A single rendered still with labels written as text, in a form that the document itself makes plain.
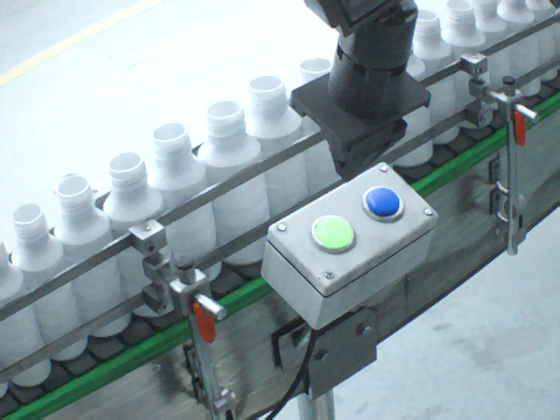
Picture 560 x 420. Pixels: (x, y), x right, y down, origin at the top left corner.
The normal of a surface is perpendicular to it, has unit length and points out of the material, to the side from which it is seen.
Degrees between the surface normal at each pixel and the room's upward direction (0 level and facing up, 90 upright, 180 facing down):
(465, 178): 90
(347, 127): 20
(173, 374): 90
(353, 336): 90
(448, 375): 0
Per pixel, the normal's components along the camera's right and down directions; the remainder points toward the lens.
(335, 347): 0.64, 0.37
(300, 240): 0.12, -0.65
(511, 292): -0.10, -0.82
